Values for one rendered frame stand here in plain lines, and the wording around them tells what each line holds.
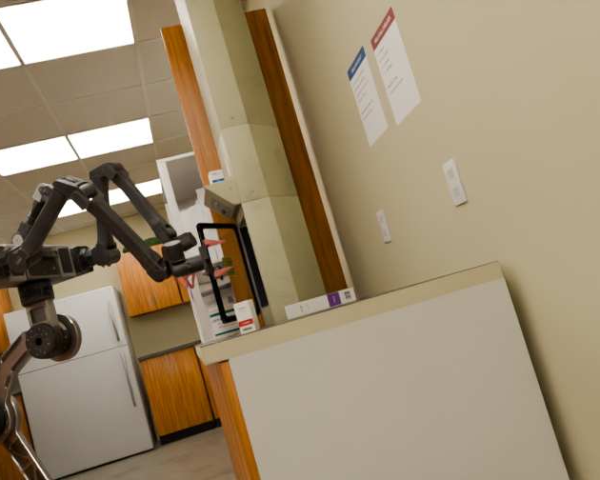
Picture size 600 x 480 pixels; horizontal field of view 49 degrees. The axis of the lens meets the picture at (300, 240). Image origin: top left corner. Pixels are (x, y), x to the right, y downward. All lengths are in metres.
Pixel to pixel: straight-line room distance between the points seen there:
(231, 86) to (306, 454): 1.61
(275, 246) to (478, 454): 1.24
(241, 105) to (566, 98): 1.57
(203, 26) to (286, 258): 0.97
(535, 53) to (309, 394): 0.81
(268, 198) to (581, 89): 1.51
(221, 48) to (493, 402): 1.74
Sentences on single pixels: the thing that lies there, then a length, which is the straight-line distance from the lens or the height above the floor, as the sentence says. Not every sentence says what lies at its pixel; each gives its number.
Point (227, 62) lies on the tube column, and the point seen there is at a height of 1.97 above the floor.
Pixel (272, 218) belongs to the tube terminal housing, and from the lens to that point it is 2.50.
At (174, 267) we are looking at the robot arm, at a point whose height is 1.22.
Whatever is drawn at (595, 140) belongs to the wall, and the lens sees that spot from 1.25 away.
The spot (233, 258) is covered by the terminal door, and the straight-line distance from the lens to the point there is 2.69.
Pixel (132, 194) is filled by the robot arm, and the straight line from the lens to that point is 2.90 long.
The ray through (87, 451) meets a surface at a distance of 7.47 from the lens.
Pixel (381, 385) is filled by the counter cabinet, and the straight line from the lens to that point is 1.46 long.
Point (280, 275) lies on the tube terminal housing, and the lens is 2.47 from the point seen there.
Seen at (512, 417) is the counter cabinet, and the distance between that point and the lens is 1.57.
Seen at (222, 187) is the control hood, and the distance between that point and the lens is 2.51.
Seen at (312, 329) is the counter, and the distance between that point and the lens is 1.42.
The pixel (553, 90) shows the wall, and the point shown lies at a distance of 1.32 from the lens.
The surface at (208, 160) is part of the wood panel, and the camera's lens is 2.92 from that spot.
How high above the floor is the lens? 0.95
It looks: 6 degrees up
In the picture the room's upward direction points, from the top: 16 degrees counter-clockwise
